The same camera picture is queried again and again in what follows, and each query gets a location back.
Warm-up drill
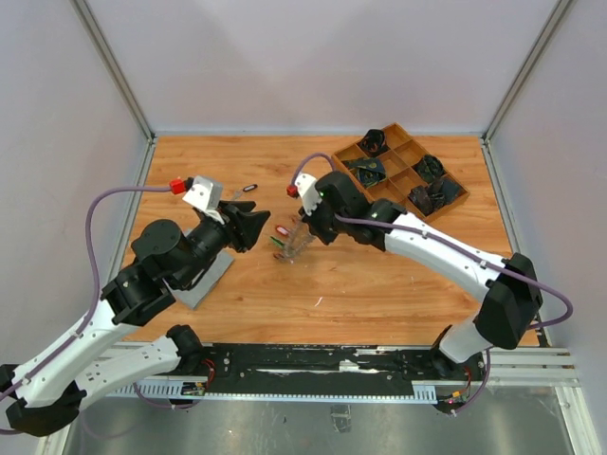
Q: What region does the silver key with black tag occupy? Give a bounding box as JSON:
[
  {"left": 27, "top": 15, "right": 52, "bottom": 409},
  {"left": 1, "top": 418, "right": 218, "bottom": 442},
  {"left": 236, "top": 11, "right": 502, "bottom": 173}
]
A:
[{"left": 231, "top": 184, "right": 258, "bottom": 200}]

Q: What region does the dark green folded cloth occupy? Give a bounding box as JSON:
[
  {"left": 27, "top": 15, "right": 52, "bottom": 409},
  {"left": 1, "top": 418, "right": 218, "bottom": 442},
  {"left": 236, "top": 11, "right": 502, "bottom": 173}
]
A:
[{"left": 413, "top": 155, "right": 445, "bottom": 184}]

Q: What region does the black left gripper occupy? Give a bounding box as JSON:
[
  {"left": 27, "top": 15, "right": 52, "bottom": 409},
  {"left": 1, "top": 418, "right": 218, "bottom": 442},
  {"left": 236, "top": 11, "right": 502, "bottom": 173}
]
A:
[{"left": 176, "top": 200, "right": 273, "bottom": 287}]

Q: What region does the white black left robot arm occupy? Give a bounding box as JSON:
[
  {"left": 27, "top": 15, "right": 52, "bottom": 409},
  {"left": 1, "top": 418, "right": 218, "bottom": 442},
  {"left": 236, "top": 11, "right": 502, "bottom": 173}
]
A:
[{"left": 1, "top": 201, "right": 270, "bottom": 437}]

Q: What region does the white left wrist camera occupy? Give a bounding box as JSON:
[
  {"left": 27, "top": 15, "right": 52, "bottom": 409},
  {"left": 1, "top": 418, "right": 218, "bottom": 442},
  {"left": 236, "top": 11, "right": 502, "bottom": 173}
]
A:
[{"left": 182, "top": 175, "right": 225, "bottom": 225}]

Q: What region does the blue patterned folded cloth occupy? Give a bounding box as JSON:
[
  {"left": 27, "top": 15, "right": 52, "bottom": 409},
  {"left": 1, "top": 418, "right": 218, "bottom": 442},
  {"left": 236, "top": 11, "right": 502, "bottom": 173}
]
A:
[{"left": 343, "top": 157, "right": 387, "bottom": 189}]

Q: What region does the dark folded cloth pair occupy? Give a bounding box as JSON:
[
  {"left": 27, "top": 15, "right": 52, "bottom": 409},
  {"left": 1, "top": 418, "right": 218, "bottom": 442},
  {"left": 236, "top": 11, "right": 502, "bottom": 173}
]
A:
[{"left": 408, "top": 176, "right": 464, "bottom": 216}]

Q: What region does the wooden compartment tray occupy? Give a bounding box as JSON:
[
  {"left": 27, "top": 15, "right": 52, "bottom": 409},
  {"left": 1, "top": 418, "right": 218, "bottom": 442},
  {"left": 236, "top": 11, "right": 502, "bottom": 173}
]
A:
[{"left": 332, "top": 123, "right": 469, "bottom": 222}]

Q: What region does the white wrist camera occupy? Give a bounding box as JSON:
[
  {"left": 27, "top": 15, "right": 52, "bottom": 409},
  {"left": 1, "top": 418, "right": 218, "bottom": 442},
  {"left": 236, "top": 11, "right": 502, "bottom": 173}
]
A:
[
  {"left": 286, "top": 173, "right": 322, "bottom": 217},
  {"left": 182, "top": 175, "right": 225, "bottom": 225}
]

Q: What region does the dark patterned folded cloth top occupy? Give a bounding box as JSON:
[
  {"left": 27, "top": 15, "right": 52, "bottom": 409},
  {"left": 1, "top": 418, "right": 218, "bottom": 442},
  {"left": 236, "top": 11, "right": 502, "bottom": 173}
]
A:
[{"left": 358, "top": 129, "right": 389, "bottom": 157}]

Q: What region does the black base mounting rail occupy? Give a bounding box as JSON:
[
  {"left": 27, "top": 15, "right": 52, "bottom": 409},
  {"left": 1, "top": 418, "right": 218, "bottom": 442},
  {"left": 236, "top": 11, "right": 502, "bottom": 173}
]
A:
[{"left": 147, "top": 341, "right": 475, "bottom": 397}]

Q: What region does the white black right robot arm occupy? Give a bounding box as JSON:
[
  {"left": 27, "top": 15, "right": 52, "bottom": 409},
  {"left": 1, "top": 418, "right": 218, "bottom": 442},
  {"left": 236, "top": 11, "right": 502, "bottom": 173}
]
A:
[{"left": 286, "top": 171, "right": 543, "bottom": 379}]

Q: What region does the grey felt cloth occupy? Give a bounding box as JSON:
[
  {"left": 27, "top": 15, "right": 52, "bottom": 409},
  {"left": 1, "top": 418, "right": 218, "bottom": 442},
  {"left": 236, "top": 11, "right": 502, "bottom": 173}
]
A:
[{"left": 172, "top": 251, "right": 234, "bottom": 310}]

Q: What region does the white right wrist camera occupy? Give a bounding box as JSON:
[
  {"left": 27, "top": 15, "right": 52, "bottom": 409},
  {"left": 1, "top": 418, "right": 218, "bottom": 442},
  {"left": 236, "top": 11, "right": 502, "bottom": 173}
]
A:
[{"left": 286, "top": 173, "right": 322, "bottom": 217}]

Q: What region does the large metal keyring disc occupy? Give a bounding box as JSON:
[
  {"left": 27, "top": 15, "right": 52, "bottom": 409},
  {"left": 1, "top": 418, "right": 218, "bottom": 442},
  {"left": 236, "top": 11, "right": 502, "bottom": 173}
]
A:
[{"left": 270, "top": 220, "right": 315, "bottom": 263}]

